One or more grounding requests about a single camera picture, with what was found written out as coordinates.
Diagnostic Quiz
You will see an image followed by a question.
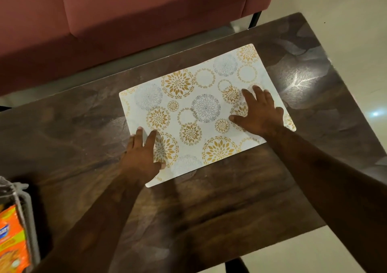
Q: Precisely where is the person's right hand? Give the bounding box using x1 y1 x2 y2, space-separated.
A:
229 85 285 137

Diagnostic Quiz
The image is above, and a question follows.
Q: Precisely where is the person's left hand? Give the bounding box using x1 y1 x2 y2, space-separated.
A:
120 127 166 186

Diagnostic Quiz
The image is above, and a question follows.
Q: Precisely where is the white gold floral placemat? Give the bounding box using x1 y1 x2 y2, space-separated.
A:
119 44 297 188

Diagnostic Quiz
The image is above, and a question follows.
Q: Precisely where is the person's left forearm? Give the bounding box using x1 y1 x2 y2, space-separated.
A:
32 173 146 273

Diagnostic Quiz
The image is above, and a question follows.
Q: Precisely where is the person's right forearm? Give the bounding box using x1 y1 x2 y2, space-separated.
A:
262 125 387 273

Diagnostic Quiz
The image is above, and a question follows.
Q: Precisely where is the black sofa leg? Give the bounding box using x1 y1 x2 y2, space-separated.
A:
248 11 262 29

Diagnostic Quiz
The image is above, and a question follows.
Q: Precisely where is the pink fabric sofa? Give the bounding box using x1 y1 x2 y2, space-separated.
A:
0 0 280 97

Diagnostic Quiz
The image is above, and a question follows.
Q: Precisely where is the black table leg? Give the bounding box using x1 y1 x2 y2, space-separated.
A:
225 257 250 273

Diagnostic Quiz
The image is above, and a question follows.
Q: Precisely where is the clear plastic container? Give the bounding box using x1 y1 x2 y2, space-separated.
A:
0 176 42 273

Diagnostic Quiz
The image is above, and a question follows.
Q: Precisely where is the orange snack packet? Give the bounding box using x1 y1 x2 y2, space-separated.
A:
0 204 31 273

